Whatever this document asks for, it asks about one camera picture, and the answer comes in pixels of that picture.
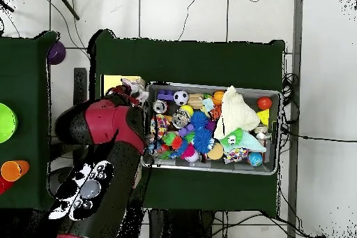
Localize small multicolour cloth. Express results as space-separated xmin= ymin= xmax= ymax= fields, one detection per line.
xmin=119 ymin=77 xmax=151 ymax=105

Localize cream knitted cloth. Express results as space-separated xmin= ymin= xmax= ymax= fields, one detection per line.
xmin=213 ymin=85 xmax=261 ymax=140

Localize wooden box with three holes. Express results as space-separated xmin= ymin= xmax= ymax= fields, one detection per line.
xmin=99 ymin=73 xmax=147 ymax=190

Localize clear mesh bin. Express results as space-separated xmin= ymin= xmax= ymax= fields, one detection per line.
xmin=141 ymin=81 xmax=282 ymax=177

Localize crushed red drink can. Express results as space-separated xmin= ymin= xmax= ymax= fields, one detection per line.
xmin=152 ymin=100 xmax=169 ymax=116

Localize black and white soccer ball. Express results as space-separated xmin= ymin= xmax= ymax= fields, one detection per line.
xmin=173 ymin=90 xmax=190 ymax=107

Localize yellow tennis ball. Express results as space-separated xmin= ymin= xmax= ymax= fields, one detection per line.
xmin=179 ymin=105 xmax=194 ymax=117

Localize purple ball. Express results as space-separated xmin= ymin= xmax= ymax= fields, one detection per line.
xmin=47 ymin=40 xmax=67 ymax=66

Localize blue spiky rubber ball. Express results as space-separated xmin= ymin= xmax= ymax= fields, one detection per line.
xmin=193 ymin=130 xmax=215 ymax=155
xmin=191 ymin=110 xmax=209 ymax=130

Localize striped tiger plush toy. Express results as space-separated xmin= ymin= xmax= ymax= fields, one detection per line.
xmin=209 ymin=103 xmax=223 ymax=121

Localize orange toy basketball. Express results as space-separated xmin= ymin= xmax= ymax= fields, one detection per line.
xmin=211 ymin=90 xmax=225 ymax=106

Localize black rod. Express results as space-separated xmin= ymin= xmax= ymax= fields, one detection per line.
xmin=52 ymin=0 xmax=80 ymax=21

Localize green spiky rubber ball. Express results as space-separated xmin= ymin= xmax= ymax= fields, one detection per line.
xmin=221 ymin=128 xmax=245 ymax=149

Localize green plastic bowl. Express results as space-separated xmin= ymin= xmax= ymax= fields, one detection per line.
xmin=0 ymin=103 xmax=19 ymax=144

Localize orange plastic cup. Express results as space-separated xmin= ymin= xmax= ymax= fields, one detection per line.
xmin=0 ymin=159 xmax=31 ymax=182

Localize mint green cloth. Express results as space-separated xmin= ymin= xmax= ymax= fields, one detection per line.
xmin=220 ymin=128 xmax=268 ymax=154

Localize red ball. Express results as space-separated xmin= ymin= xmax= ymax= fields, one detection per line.
xmin=257 ymin=96 xmax=273 ymax=110

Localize yellow cheese wedge toy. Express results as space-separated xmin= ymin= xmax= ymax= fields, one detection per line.
xmin=256 ymin=108 xmax=271 ymax=126

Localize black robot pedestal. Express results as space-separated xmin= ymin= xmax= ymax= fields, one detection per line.
xmin=147 ymin=209 xmax=224 ymax=238

